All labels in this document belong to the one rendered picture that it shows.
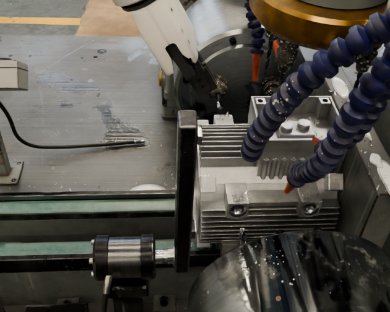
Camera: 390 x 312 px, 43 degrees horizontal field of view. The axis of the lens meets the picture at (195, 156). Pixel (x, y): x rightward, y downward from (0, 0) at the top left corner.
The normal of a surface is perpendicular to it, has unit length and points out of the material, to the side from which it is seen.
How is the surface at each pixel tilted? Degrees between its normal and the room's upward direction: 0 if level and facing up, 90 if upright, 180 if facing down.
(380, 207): 90
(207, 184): 45
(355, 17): 0
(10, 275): 90
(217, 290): 51
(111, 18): 0
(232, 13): 10
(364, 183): 90
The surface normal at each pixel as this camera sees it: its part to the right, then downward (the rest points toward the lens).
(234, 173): 0.07, -0.21
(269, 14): -0.81, 0.36
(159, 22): 0.09, 0.54
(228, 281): -0.69, -0.50
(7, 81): 0.08, 0.08
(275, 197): 0.04, -0.74
